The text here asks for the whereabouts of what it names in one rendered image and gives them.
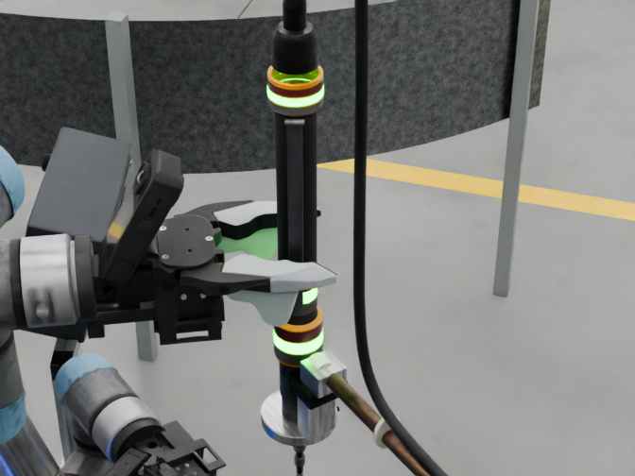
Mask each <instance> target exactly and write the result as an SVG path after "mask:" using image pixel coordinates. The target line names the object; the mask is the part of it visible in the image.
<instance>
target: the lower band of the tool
mask: <svg viewBox="0 0 635 476"><path fill-rule="evenodd" d="M322 318H323V314H322V311H321V310H320V308H319V307H318V306H317V318H316V319H315V320H314V321H313V322H311V323H309V324H306V325H301V326H295V325H289V324H287V323H286V324H285V325H283V326H280V328H281V329H283V330H286V331H289V332H308V331H310V330H312V329H314V328H316V327H317V326H318V325H319V324H320V323H321V321H322ZM275 334H276V333H275ZM276 335H277V334H276ZM277 336H278V335H277ZM278 337H279V336H278ZM279 338H280V337H279ZM317 338H318V337H317ZM317 338H315V339H317ZM280 339H281V338H280ZM315 339H313V340H311V341H308V342H303V343H292V342H288V341H285V340H283V339H281V340H283V341H284V342H287V343H291V344H305V343H309V342H312V341H314V340H315ZM320 346H321V345H320ZM320 346H319V347H320ZM276 347H277V346H276ZM319 347H318V348H319ZM277 348H278V347H277ZM318 348H317V349H318ZM278 349H279V348H278ZM317 349H315V350H314V351H316V350H317ZM280 350H281V349H280ZM314 351H311V352H308V353H304V354H292V353H287V352H285V351H283V352H284V353H287V354H291V355H305V354H309V353H312V352H314ZM276 358H277V357H276ZM277 359H278V358H277ZM278 361H280V362H281V363H282V364H284V365H286V366H292V367H300V365H289V364H286V363H284V362H282V361H281V360H279V359H278Z"/></svg>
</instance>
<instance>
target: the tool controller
mask: <svg viewBox="0 0 635 476"><path fill-rule="evenodd" d="M131 149H132V146H131V143H128V142H124V141H120V140H116V139H113V138H108V137H104V136H100V135H96V134H93V133H89V132H84V131H80V130H76V129H72V128H68V127H62V128H61V129H60V132H59V135H58V138H57V141H56V143H55V146H54V149H53V152H52V154H47V153H46V155H44V158H43V166H42V170H43V172H45V173H44V176H43V181H42V184H41V186H40V189H39V192H38V194H37V197H36V200H35V203H34V206H33V209H32V211H31V214H30V216H29V219H28V222H27V225H26V235H25V237H32V236H45V235H56V234H68V235H69V236H70V237H71V240H72V241H75V236H79V235H91V238H92V244H93V251H94V255H98V254H99V246H100V244H101V242H102V241H103V239H104V237H105V235H106V233H107V231H108V230H109V228H110V226H111V224H112V221H113V220H114V218H115V216H116V215H117V213H118V212H119V210H120V208H121V206H122V204H123V199H124V195H125V191H126V182H127V177H128V173H129V167H130V166H131V165H132V161H131V155H130V152H131ZM22 331H26V332H34V333H38V334H42V335H47V336H51V337H56V338H60V339H65V340H69V339H71V340H77V341H78V342H79V343H83V342H84V341H85V340H86V336H87V332H88V330H87V323H86V321H81V317H80V316H79V317H78V319H77V322H76V324H73V325H61V326H51V327H40V328H28V329H27V330H22Z"/></svg>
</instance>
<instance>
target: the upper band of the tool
mask: <svg viewBox="0 0 635 476"><path fill-rule="evenodd" d="M278 73H279V74H278ZM276 74H277V75H276ZM274 75H275V76H274ZM267 78H268V80H269V82H271V83H272V84H273V85H275V86H277V87H279V88H283V89H287V90H302V89H308V88H311V87H314V86H316V85H318V84H319V82H320V81H321V80H322V79H323V69H322V68H321V66H320V65H319V66H318V68H317V69H316V70H314V71H313V72H312V73H307V74H303V75H287V74H283V73H280V72H278V71H276V70H275V69H273V67H272V66H270V67H269V68H268V70H267ZM292 78H299V79H292ZM286 79H288V81H287V80H286ZM305 79H306V80H305ZM282 80H283V81H282ZM309 80H310V81H309ZM322 88H323V87H322ZM322 88H321V90H322ZM268 89H269V88H268ZM321 90H320V91H321ZM320 91H318V92H317V93H314V94H311V95H308V96H305V97H286V96H281V95H278V94H276V93H273V92H272V91H271V92H272V93H273V94H276V95H277V96H280V97H283V98H289V99H301V98H306V97H310V96H313V95H315V94H318V93H319V92H320ZM322 97H323V96H322ZM322 97H321V98H322ZM321 98H320V99H319V101H320V100H321ZM269 99H270V98H269ZM270 100H271V99H270ZM271 101H272V100H271ZM272 102H273V103H275V104H277V105H279V106H282V107H286V108H305V107H309V106H312V105H314V104H316V103H317V102H318V101H317V102H315V103H313V104H310V105H307V106H301V107H289V106H284V105H281V104H278V103H276V102H274V101H272Z"/></svg>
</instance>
